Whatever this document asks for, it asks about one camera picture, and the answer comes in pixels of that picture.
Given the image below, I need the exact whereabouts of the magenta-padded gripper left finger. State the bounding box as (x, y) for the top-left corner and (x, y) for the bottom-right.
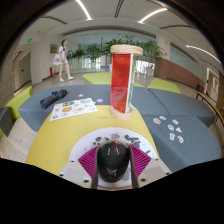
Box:
(57, 144), (101, 190)

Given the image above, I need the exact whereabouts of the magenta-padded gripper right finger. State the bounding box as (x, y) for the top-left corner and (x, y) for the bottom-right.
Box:
(128, 143), (173, 190)

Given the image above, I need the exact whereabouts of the black computer mouse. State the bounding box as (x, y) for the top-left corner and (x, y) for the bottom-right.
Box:
(96, 140), (131, 183)

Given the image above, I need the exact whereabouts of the round white printed mouse pad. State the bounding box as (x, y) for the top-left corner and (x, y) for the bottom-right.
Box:
(67, 126), (160, 190)

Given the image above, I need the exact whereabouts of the large grey bench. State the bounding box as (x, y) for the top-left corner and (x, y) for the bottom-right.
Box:
(18, 83), (223, 173)

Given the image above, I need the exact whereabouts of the white sticker sheet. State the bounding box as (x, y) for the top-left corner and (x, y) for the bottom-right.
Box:
(49, 97), (99, 122)

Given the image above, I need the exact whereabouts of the dark grey seat block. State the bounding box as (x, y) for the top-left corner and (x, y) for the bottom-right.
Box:
(0, 106), (14, 138)

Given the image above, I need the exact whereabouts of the lime green bench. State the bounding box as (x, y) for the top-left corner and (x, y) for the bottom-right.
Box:
(82, 72), (146, 88)
(147, 77), (184, 95)

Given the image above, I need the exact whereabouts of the lime green seat block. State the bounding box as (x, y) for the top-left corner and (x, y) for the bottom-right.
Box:
(3, 85), (34, 121)

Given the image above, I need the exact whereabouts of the red cylinder with wooden ends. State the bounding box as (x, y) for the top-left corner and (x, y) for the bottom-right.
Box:
(109, 44), (144, 121)

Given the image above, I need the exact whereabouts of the person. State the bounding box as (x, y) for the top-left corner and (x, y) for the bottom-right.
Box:
(53, 38), (76, 83)

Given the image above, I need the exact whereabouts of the group of potted plants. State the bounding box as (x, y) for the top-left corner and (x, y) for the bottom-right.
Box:
(71, 34), (164, 73)

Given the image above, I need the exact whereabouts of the group of ceiling strip lights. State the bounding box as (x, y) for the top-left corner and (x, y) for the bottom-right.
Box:
(74, 0), (223, 66)

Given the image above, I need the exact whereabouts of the wooden frame bench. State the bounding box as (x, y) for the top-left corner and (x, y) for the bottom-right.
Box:
(195, 91), (224, 128)

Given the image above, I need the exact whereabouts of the gold framed wall plaque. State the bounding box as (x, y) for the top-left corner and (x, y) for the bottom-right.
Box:
(49, 43), (59, 54)

